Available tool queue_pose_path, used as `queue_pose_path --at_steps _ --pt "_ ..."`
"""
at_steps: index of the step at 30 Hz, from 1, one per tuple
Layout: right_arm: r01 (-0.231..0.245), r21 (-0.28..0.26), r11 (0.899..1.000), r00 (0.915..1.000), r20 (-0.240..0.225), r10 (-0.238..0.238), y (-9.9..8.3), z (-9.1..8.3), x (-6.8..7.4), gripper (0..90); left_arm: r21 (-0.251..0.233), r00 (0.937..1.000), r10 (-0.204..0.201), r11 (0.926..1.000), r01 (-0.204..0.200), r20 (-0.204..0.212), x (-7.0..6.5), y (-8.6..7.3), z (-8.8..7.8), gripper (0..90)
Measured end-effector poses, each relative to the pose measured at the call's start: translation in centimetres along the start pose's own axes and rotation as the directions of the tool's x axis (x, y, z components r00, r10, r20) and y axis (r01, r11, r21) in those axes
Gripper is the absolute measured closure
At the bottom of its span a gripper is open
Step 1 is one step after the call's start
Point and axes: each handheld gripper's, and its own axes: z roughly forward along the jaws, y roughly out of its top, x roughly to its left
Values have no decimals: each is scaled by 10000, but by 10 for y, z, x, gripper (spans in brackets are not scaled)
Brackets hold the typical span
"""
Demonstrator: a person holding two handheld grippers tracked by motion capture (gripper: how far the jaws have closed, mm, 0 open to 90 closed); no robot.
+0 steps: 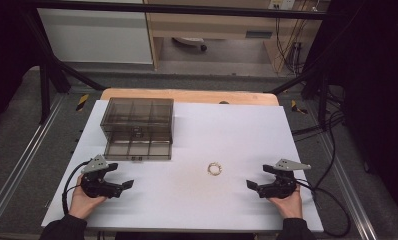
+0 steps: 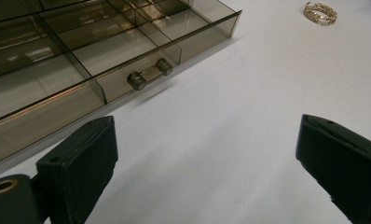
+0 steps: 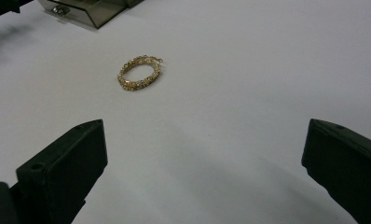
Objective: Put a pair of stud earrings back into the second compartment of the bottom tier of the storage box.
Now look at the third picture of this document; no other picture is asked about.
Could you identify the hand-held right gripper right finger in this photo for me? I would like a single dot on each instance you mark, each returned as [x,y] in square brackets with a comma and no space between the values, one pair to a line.
[345,165]

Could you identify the clear grey jewelry box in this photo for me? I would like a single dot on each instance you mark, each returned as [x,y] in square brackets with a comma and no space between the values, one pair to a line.
[90,12]

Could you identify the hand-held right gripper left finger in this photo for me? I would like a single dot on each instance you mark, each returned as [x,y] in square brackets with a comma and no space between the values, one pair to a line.
[62,165]

